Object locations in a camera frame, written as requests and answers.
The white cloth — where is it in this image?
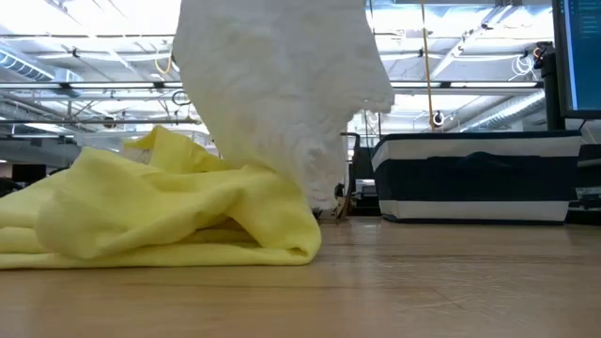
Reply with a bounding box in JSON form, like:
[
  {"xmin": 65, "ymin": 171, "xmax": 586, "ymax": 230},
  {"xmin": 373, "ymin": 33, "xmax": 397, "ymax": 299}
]
[{"xmin": 172, "ymin": 0, "xmax": 396, "ymax": 212}]

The yellow cloth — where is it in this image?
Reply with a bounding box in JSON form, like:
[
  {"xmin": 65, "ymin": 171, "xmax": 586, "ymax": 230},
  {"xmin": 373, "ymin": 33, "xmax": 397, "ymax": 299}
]
[{"xmin": 0, "ymin": 125, "xmax": 323, "ymax": 271}]

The navy striped fabric bin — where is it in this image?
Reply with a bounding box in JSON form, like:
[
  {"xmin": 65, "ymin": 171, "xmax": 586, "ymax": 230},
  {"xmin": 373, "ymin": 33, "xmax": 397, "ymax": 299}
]
[{"xmin": 370, "ymin": 130, "xmax": 584, "ymax": 225}]

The black monitor stand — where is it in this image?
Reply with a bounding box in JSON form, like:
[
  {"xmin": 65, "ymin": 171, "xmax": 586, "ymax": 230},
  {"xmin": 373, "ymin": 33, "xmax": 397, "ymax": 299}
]
[{"xmin": 539, "ymin": 40, "xmax": 566, "ymax": 131}]

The computer monitor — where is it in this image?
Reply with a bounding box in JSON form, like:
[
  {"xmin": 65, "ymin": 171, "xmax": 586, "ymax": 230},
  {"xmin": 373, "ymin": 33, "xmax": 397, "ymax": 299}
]
[{"xmin": 551, "ymin": 0, "xmax": 601, "ymax": 120}]

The yellow hanging cable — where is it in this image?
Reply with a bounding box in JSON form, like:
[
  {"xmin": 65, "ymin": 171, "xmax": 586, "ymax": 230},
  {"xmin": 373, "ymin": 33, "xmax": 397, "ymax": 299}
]
[{"xmin": 419, "ymin": 0, "xmax": 436, "ymax": 133}]

